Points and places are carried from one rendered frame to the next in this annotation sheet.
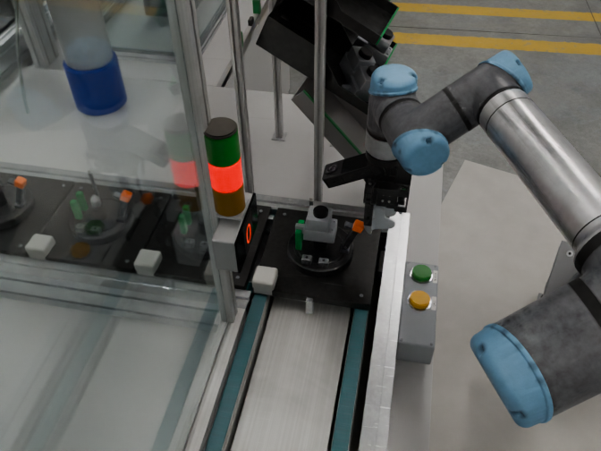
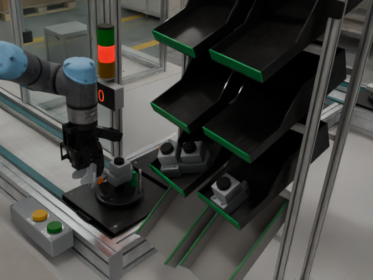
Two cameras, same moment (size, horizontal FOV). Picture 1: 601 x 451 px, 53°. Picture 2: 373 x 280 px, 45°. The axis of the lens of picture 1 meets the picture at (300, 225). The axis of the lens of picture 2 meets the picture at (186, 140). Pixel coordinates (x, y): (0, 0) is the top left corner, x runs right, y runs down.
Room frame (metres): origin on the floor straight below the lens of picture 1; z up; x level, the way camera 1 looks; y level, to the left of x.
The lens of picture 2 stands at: (1.56, -0.91, 1.79)
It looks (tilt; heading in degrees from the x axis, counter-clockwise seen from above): 30 degrees down; 119
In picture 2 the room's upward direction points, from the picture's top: 4 degrees clockwise
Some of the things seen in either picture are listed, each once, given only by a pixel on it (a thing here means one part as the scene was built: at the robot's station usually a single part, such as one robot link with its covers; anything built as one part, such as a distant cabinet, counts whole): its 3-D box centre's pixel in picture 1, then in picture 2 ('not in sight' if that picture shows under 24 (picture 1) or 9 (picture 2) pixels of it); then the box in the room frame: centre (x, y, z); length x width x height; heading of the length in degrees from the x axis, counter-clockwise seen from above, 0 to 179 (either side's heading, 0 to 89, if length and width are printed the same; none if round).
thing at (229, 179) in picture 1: (225, 170); (106, 52); (0.71, 0.11, 1.33); 0.05 x 0.05 x 0.05
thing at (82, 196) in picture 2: (320, 255); (119, 198); (0.87, -0.04, 0.96); 0.24 x 0.24 x 0.02; 78
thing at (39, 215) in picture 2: (419, 301); (40, 216); (0.74, -0.23, 0.96); 0.04 x 0.04 x 0.02
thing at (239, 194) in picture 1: (228, 194); (106, 68); (0.71, 0.11, 1.28); 0.05 x 0.05 x 0.05
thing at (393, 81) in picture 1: (392, 102); (79, 82); (0.84, -0.15, 1.36); 0.09 x 0.08 x 0.11; 13
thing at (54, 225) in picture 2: (421, 274); (54, 228); (0.81, -0.25, 0.96); 0.04 x 0.04 x 0.02
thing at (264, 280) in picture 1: (265, 280); not in sight; (0.80, 0.07, 0.97); 0.05 x 0.05 x 0.04; 78
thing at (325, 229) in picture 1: (315, 221); (121, 168); (0.87, -0.03, 1.06); 0.08 x 0.04 x 0.07; 78
